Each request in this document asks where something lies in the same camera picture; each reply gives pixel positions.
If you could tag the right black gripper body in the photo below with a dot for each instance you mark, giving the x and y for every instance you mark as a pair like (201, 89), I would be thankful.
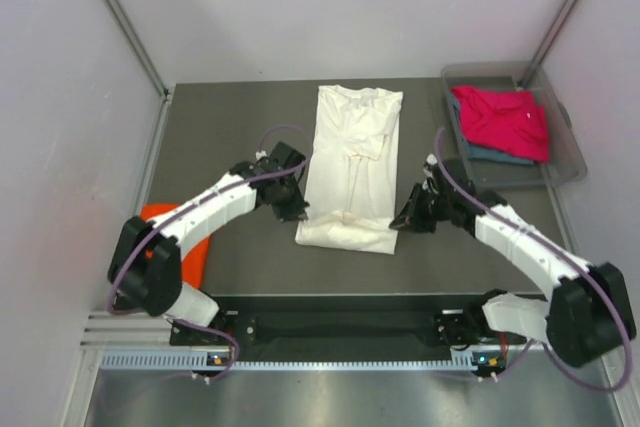
(430, 207)

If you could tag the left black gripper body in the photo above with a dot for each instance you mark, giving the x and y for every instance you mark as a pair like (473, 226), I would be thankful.
(289, 203)

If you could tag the white t shirt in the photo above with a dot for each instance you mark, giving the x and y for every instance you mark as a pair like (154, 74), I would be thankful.
(352, 176)

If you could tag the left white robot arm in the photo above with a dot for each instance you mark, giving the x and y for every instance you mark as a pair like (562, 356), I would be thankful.
(146, 267)

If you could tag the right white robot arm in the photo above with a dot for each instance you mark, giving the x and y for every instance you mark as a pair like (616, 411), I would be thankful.
(585, 310)

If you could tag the blue t shirt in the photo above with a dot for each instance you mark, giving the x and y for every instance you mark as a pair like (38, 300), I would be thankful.
(477, 152)

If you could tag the clear plastic bin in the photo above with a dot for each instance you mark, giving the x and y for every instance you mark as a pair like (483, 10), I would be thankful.
(566, 162)

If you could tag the pink t shirt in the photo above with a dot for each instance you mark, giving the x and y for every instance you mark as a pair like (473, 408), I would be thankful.
(512, 122)

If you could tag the orange folded t shirt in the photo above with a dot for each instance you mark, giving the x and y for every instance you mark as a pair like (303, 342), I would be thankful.
(194, 263)

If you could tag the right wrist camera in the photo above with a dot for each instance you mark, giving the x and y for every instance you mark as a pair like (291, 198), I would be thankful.
(431, 173)

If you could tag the grey slotted cable duct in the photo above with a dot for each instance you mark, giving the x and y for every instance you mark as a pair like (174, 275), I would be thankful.
(203, 360)

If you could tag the aluminium frame rail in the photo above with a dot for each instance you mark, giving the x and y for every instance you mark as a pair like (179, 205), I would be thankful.
(130, 332)

